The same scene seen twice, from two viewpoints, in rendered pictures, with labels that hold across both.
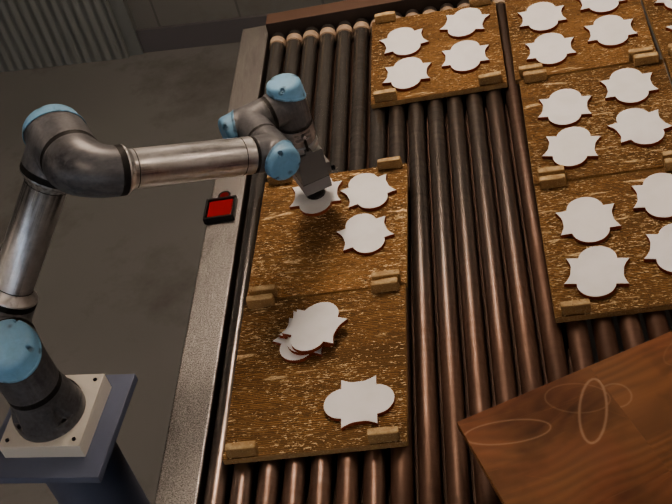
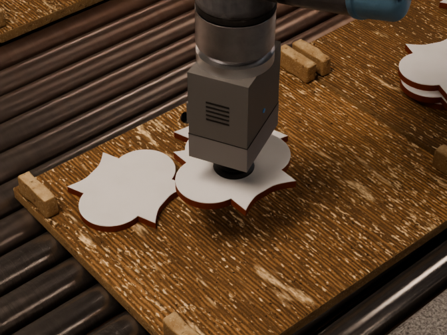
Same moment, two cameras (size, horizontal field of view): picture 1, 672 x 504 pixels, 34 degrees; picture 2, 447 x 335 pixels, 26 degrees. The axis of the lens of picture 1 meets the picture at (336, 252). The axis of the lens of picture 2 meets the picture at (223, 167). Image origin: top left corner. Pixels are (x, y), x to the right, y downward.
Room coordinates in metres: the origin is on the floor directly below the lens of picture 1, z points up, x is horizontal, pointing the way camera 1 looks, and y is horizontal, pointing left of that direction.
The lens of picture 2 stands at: (2.56, 0.45, 1.67)
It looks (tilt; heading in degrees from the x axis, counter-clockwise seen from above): 41 degrees down; 216
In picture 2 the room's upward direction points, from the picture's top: straight up
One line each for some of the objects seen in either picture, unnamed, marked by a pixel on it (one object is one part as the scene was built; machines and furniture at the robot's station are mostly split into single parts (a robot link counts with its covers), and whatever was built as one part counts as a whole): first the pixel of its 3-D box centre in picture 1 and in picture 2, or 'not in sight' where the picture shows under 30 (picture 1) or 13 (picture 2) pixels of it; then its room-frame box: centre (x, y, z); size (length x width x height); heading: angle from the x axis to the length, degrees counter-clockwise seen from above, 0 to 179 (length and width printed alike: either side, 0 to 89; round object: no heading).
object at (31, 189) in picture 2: (389, 163); (37, 194); (2.05, -0.18, 0.95); 0.06 x 0.02 x 0.03; 76
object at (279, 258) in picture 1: (331, 231); (250, 194); (1.89, 0.00, 0.93); 0.41 x 0.35 x 0.02; 166
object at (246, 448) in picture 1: (241, 449); not in sight; (1.33, 0.27, 0.95); 0.06 x 0.02 x 0.03; 77
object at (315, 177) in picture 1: (311, 159); (225, 90); (1.94, 0.00, 1.10); 0.10 x 0.09 x 0.16; 103
